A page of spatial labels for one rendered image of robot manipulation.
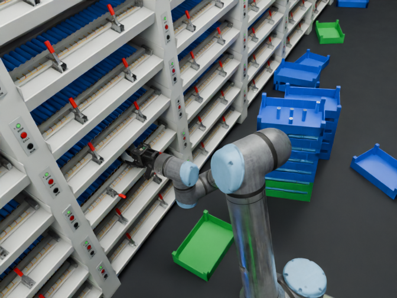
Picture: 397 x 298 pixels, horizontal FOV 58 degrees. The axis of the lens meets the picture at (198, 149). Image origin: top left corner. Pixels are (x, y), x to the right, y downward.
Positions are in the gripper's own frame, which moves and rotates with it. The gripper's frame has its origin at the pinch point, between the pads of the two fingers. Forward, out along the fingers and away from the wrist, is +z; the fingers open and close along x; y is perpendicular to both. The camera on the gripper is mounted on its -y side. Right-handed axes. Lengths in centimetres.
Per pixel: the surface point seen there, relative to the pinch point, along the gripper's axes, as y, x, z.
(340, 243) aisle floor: -60, -37, -89
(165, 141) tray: -6.0, -19.3, -7.1
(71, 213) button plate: 7.3, 37.4, -9.8
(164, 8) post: 52, -33, -11
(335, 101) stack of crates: -26, -104, -63
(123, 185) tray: -5.8, 11.8, -7.1
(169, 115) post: 3.4, -27.3, -6.2
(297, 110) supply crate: -10, -68, -53
